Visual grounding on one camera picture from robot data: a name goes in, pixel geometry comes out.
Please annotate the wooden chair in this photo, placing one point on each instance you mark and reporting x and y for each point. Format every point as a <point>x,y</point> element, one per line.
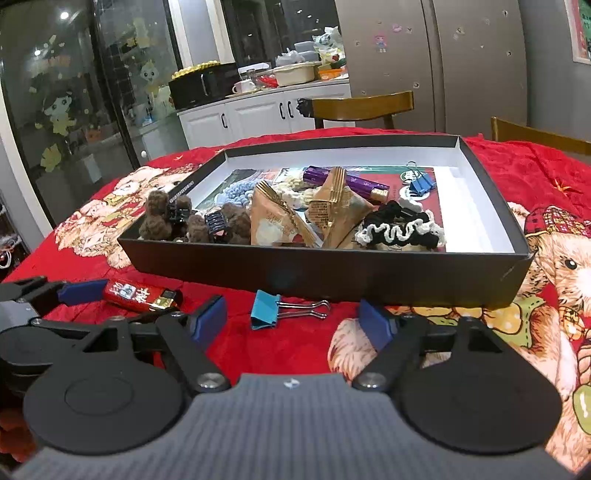
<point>540,136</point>
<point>364,106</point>

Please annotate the light blue knitted scrunchie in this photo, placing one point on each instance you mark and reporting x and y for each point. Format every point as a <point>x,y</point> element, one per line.
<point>235,191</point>

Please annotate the brown paper pyramid packet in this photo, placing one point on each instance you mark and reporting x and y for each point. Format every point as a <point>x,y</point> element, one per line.
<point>272,221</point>
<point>337,217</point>

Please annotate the white kitchen cabinet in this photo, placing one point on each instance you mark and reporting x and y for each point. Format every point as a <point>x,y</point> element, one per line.
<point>249,120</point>

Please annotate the cream knitted scrunchie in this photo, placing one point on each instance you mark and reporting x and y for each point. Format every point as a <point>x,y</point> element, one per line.
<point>295,189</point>

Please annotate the small brown fuzzy hair claw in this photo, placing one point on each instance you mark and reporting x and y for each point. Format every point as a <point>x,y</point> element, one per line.
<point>157,217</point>

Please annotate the white plastic bag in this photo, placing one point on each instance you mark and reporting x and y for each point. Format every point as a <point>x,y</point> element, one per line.
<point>290,57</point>

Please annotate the orange container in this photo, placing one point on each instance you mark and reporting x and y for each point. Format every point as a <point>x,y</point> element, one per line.
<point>332,74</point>

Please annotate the small black object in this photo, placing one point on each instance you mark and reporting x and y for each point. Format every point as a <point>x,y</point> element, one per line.
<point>305,107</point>

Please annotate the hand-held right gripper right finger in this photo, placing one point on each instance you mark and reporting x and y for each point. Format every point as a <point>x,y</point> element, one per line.
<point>376,323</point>

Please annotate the row of yellow balls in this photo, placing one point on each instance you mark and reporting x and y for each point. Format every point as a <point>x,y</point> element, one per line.
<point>196,69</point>

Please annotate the dark kitchen window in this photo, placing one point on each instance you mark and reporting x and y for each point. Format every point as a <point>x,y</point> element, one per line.
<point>258,32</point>

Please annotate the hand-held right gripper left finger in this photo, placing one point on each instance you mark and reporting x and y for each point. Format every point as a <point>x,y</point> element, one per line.
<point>210,321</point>

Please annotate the black shallow cardboard box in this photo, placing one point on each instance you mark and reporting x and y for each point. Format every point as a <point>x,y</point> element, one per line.
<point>300,277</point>

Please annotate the red candy bar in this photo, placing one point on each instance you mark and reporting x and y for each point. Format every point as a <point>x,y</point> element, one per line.
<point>134,293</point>

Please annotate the printed white green bag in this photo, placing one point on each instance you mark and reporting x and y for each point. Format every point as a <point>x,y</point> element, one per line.
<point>328,38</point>

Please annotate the purple candy bar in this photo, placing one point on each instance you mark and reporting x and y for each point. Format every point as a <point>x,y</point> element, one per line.
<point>360,184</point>

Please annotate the beige plastic basin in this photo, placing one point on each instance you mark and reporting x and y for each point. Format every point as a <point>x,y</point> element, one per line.
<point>295,74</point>

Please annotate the large brown fuzzy hair claw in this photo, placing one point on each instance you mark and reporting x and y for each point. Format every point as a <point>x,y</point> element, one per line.
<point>240,226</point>

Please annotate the black scrunchie with white trim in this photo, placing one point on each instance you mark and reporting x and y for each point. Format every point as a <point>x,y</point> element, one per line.
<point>392,214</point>

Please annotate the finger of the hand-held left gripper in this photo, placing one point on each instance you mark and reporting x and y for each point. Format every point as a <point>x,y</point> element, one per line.
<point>23,288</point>
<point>83,291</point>

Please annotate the white cup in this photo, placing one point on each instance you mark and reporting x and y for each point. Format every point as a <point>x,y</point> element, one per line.
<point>244,86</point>

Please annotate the red printed bear blanket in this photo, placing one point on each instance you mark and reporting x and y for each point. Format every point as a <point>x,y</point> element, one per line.
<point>286,341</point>

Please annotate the blue binder clip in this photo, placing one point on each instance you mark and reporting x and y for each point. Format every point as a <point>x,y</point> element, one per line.
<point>422,184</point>

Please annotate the red plastic item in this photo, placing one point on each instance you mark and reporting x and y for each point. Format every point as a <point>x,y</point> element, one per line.
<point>268,81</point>

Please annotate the black microwave oven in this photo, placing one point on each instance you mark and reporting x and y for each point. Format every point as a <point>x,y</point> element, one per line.
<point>203,87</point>

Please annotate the silver refrigerator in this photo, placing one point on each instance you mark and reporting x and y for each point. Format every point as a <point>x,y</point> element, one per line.
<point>475,69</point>

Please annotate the teal binder clip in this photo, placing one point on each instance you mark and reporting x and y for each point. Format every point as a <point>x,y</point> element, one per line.
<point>263,309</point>

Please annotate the glass sliding door with stickers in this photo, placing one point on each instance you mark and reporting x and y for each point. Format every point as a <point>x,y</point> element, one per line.
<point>69,138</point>

